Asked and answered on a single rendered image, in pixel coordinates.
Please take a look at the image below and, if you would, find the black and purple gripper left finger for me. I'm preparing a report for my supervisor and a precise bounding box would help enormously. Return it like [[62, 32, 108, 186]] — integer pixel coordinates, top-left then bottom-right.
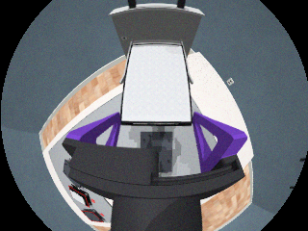
[[66, 112, 120, 146]]

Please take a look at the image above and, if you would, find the grey slotted shelf rack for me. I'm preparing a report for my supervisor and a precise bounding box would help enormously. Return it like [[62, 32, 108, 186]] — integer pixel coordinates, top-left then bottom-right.
[[112, 10, 202, 88]]

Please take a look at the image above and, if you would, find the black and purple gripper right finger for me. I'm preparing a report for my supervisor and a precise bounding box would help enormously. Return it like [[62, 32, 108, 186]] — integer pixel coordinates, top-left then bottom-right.
[[192, 112, 247, 173]]

